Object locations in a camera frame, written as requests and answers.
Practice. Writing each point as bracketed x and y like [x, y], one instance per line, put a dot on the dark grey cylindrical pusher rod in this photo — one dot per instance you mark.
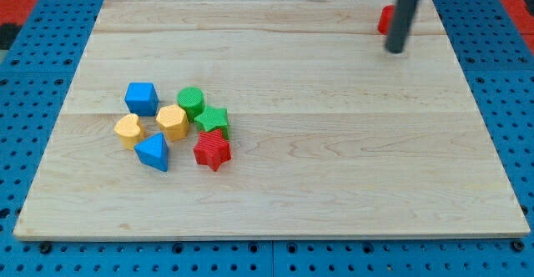
[400, 25]

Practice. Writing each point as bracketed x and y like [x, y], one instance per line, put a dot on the red circle block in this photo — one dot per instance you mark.
[386, 16]

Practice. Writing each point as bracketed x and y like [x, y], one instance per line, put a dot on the light wooden board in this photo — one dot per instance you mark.
[331, 136]

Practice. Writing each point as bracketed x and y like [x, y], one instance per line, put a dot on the green star block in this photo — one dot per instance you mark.
[213, 118]

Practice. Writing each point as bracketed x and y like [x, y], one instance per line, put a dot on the green cylinder block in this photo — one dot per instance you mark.
[191, 100]

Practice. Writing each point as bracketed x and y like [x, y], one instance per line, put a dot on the red star block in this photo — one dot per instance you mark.
[212, 149]

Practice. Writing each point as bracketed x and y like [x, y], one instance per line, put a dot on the yellow hexagon block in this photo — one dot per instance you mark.
[173, 122]

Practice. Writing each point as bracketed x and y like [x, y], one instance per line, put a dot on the blue cube block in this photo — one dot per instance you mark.
[142, 99]

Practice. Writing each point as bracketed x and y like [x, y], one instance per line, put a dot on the blue triangle block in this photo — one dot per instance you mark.
[153, 152]

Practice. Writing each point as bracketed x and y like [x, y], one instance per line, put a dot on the yellow heart block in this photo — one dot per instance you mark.
[130, 131]

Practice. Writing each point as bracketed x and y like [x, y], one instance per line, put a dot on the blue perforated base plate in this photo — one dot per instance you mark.
[40, 64]

